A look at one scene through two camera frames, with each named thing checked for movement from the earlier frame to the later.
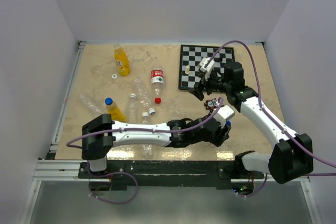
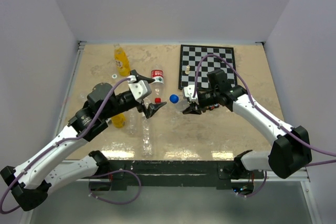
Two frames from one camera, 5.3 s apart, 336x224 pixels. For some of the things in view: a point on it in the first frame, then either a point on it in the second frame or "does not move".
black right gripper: (197, 91) → (193, 108)
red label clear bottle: (157, 82) does not move
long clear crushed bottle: (147, 149) does not move
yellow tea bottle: (122, 60) does not move
